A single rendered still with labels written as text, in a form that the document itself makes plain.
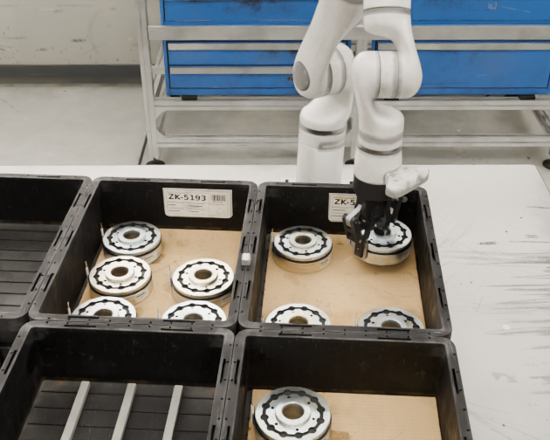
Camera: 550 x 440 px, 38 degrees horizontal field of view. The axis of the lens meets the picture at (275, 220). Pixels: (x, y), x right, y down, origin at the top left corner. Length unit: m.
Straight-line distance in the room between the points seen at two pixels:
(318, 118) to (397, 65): 0.37
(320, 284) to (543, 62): 2.13
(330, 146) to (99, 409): 0.68
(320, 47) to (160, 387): 0.65
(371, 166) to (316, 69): 0.27
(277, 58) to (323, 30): 1.75
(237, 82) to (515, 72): 1.08
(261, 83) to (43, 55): 1.41
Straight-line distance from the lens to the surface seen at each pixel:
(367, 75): 1.20
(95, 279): 1.36
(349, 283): 1.38
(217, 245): 1.46
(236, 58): 3.17
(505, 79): 3.33
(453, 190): 1.91
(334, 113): 1.54
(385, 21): 1.21
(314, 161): 1.57
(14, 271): 1.47
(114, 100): 4.02
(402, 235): 1.41
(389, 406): 1.17
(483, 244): 1.74
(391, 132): 1.24
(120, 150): 3.56
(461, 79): 3.29
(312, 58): 1.47
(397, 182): 1.25
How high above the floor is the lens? 1.67
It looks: 34 degrees down
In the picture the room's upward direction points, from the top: straight up
